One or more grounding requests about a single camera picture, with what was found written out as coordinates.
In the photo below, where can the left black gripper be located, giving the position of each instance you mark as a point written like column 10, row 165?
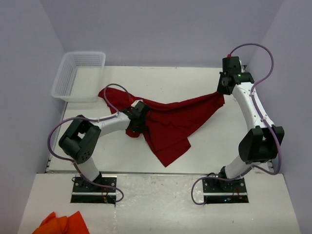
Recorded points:
column 141, row 128

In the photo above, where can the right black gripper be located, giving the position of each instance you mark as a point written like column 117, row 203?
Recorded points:
column 221, row 89

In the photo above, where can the red t shirt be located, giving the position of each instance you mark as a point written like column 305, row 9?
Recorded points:
column 170, row 125

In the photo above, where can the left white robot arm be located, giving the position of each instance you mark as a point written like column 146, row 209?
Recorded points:
column 81, row 137

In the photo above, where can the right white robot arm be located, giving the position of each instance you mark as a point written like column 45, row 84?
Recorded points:
column 263, row 138

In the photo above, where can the white plastic basket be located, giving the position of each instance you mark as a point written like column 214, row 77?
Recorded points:
column 79, row 76

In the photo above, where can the orange cloth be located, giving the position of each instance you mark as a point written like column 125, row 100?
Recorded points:
column 52, row 224

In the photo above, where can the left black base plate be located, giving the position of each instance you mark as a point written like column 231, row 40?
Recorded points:
column 84, row 192

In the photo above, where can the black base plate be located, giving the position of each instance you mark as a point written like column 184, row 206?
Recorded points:
column 222, row 192
column 84, row 192

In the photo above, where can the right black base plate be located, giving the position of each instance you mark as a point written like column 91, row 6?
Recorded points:
column 222, row 192

